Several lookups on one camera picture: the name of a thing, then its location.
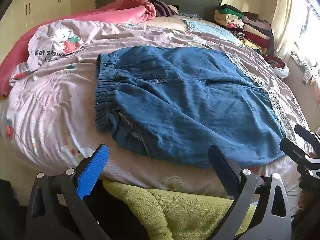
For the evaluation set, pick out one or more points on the pink strawberry print duvet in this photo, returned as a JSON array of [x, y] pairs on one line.
[[62, 92]]

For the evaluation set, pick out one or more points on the grey striped garment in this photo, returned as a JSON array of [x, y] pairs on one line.
[[307, 72]]

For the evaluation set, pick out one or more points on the cream wardrobe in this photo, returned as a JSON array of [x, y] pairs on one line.
[[42, 5]]

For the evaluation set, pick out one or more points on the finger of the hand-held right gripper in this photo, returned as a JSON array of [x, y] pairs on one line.
[[292, 148], [306, 133]]

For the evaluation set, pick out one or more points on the white cloth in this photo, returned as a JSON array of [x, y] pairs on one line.
[[282, 72]]

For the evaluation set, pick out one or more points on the light blue lace cloth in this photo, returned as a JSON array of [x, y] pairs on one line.
[[207, 27]]

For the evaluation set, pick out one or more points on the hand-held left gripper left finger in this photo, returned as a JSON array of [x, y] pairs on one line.
[[92, 170]]

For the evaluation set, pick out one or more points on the cream curtain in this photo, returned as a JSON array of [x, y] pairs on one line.
[[287, 17]]

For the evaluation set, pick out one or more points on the pink quilt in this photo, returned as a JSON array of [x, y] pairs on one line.
[[112, 15]]

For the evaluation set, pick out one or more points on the blue pants with lace trim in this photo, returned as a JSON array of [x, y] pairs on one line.
[[187, 100]]

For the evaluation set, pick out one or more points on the grey headboard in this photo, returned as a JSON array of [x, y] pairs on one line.
[[190, 2]]

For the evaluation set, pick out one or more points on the green fleece garment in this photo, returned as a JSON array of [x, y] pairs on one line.
[[175, 210]]

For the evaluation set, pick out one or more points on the pile of folded clothes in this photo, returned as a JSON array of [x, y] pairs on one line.
[[255, 30]]

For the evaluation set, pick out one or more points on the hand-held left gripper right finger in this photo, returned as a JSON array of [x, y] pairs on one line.
[[225, 170]]

